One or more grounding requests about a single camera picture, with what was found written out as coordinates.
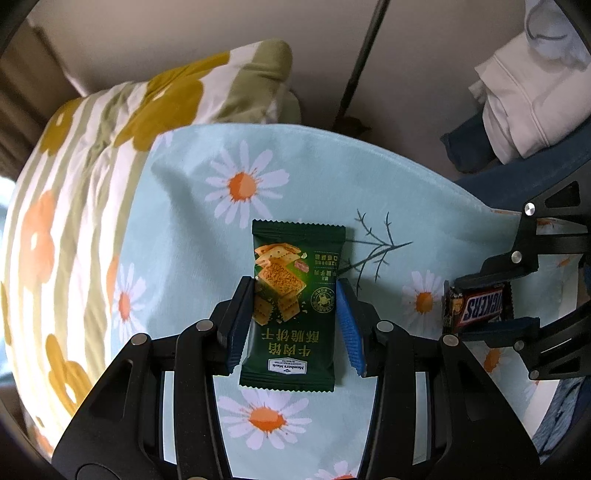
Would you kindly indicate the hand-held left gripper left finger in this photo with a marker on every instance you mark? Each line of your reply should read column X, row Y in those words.
column 238, row 323

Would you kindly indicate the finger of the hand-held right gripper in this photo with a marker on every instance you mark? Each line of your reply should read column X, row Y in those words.
column 549, row 230
column 554, row 346

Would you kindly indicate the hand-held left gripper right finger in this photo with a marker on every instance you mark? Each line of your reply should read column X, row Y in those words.
column 349, row 332

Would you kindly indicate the green cracker packet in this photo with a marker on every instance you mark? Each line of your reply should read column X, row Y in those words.
column 295, row 350

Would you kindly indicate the brown chocolate bar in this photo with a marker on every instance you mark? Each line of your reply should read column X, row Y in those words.
column 480, row 307

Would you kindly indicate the grey blue cloth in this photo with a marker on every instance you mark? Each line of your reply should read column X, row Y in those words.
column 561, row 406

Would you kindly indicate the light blue daisy bedsheet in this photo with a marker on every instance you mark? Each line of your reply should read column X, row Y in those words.
column 194, row 258

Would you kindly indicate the dark blue cloth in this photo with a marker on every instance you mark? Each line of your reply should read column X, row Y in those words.
column 466, row 147

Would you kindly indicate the white hoodie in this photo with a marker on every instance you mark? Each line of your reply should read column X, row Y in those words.
column 531, row 92

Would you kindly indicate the green striped floral quilt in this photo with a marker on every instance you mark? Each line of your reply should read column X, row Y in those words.
column 69, row 194

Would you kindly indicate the black pole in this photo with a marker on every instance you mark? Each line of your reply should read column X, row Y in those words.
column 364, row 50

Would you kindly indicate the brown curtain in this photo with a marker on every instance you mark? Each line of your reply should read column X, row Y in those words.
column 27, row 92

